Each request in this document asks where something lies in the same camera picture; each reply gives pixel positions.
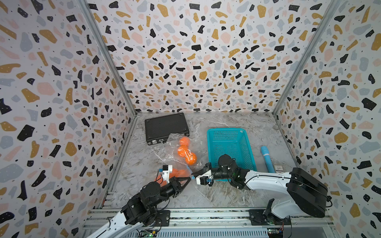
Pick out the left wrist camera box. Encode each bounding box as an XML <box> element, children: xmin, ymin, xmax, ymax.
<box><xmin>159</xmin><ymin>165</ymin><xmax>173</xmax><ymax>183</ymax></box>

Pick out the small printed card box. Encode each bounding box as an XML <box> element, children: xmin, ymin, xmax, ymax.
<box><xmin>274</xmin><ymin>165</ymin><xmax>285</xmax><ymax>173</ymax></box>

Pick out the teal plastic mesh basket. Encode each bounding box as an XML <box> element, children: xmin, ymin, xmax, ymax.
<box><xmin>207</xmin><ymin>128</ymin><xmax>257</xmax><ymax>171</ymax></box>

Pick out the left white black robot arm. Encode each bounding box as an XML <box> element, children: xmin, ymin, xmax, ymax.
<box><xmin>89</xmin><ymin>177</ymin><xmax>191</xmax><ymax>238</ymax></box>

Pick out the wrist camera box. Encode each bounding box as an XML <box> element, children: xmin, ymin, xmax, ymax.
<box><xmin>159</xmin><ymin>165</ymin><xmax>173</xmax><ymax>183</ymax></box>
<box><xmin>199</xmin><ymin>176</ymin><xmax>214</xmax><ymax>186</ymax></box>

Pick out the aluminium front rail frame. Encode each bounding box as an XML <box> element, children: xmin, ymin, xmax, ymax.
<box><xmin>81</xmin><ymin>208</ymin><xmax>339</xmax><ymax>238</ymax></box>

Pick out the black ribbed metal briefcase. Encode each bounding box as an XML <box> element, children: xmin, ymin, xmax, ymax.
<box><xmin>144</xmin><ymin>113</ymin><xmax>190</xmax><ymax>145</ymax></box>

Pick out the blue cylindrical tube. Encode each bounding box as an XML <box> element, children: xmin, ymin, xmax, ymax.
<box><xmin>261</xmin><ymin>146</ymin><xmax>275</xmax><ymax>173</ymax></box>

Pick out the clear zip-top plastic bag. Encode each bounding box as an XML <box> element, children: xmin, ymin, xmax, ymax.
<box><xmin>163</xmin><ymin>133</ymin><xmax>208</xmax><ymax>177</ymax></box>

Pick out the orange fruit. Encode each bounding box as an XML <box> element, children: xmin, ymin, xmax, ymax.
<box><xmin>179</xmin><ymin>136</ymin><xmax>190</xmax><ymax>146</ymax></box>
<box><xmin>177</xmin><ymin>146</ymin><xmax>189</xmax><ymax>158</ymax></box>
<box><xmin>185</xmin><ymin>152</ymin><xmax>197</xmax><ymax>166</ymax></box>
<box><xmin>169</xmin><ymin>169</ymin><xmax>191</xmax><ymax>178</ymax></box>

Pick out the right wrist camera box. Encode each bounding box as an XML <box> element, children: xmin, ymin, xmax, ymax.
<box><xmin>199</xmin><ymin>176</ymin><xmax>214</xmax><ymax>186</ymax></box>

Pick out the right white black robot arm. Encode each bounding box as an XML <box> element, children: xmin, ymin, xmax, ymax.
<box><xmin>192</xmin><ymin>154</ymin><xmax>328</xmax><ymax>219</ymax></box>

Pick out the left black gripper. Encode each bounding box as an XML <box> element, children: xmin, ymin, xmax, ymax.
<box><xmin>149</xmin><ymin>178</ymin><xmax>191</xmax><ymax>210</ymax></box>

